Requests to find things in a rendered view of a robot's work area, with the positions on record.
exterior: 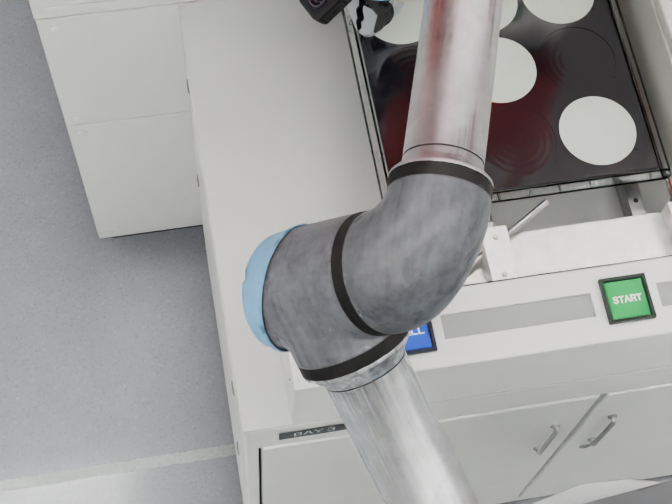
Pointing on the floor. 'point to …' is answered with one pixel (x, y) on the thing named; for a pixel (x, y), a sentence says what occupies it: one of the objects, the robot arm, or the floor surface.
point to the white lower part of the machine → (127, 115)
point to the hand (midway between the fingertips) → (360, 31)
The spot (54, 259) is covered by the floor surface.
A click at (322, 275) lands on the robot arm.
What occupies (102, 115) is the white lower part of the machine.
